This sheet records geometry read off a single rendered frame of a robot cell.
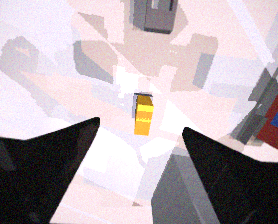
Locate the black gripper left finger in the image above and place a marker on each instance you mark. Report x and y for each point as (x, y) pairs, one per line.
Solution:
(41, 168)

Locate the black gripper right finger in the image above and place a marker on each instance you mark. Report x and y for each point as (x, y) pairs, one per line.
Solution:
(237, 185)

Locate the yellow rectangular block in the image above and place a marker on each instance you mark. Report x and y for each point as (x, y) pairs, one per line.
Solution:
(143, 116)

